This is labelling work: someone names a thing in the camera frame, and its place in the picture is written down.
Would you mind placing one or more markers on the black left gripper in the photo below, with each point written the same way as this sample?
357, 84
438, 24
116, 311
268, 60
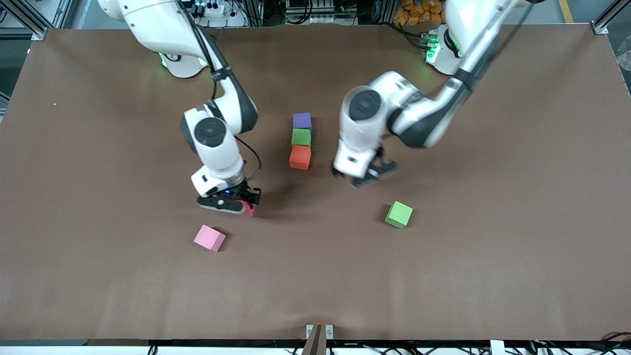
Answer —
378, 157

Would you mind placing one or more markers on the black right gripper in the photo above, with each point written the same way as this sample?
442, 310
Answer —
245, 190

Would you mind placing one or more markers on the red foam cube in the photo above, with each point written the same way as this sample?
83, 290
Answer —
249, 211

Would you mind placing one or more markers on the orange foam cube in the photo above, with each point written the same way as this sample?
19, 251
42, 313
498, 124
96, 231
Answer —
299, 158

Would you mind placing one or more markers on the green foam cube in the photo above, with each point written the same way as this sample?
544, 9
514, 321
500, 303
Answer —
301, 137
398, 215

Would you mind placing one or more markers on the purple foam cube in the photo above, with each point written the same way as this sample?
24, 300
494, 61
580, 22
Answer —
301, 121

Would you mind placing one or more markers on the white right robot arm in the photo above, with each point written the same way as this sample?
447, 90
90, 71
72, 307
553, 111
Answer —
212, 133

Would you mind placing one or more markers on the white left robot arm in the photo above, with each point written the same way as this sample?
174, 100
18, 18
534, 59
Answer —
365, 106

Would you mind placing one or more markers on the pink foam cube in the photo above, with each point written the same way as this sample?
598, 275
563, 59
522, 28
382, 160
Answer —
208, 238

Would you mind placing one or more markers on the brown table cover sheet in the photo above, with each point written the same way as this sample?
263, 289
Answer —
345, 271

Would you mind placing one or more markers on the silver equipment rack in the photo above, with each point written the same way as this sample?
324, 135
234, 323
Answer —
320, 19

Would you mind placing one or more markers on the bag of orange items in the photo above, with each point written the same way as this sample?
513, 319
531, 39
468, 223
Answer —
419, 12

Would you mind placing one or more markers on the white power strip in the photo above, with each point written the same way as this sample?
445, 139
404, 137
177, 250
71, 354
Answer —
217, 11

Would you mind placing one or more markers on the white label tag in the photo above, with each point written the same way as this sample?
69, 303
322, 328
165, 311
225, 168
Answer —
497, 347

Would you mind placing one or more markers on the metal bracket with brown post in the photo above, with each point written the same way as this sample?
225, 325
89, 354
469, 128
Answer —
315, 342

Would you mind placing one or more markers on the aluminium frame profile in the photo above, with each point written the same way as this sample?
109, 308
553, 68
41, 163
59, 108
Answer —
29, 20
604, 22

